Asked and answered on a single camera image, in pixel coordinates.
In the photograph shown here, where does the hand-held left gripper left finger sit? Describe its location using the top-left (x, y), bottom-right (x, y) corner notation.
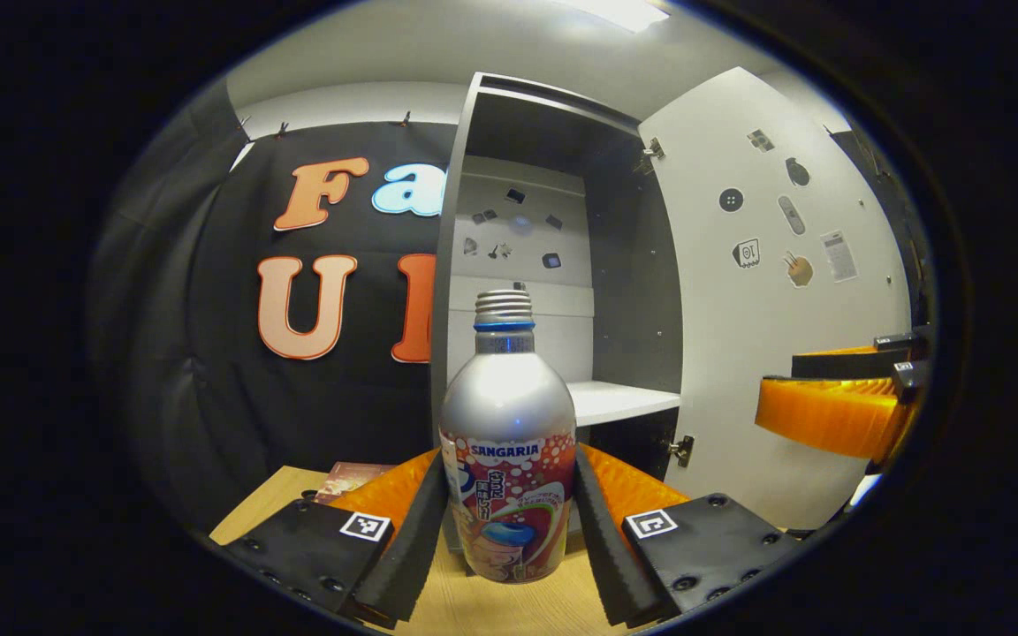
top-left (222, 449), bottom-right (450, 630)

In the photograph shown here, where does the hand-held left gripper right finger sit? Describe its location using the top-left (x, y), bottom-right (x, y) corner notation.
top-left (573, 444), bottom-right (801, 630)

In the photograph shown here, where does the white cabinet door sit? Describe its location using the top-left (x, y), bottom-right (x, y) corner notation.
top-left (637, 66), bottom-right (915, 531)

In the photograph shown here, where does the silver bottle with red label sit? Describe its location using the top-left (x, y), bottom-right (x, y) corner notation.
top-left (438, 290), bottom-right (579, 584)

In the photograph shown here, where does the white cabinet shelf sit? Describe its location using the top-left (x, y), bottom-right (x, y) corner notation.
top-left (566, 380), bottom-right (682, 428)

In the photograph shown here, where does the stack of books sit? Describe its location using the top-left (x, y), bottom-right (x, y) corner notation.
top-left (315, 461), bottom-right (399, 504)

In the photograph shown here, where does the black backdrop cloth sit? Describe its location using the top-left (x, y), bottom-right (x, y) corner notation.
top-left (89, 84), bottom-right (934, 531)

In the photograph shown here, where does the ceiling light panel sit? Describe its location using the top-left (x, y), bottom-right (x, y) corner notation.
top-left (553, 0), bottom-right (671, 34)

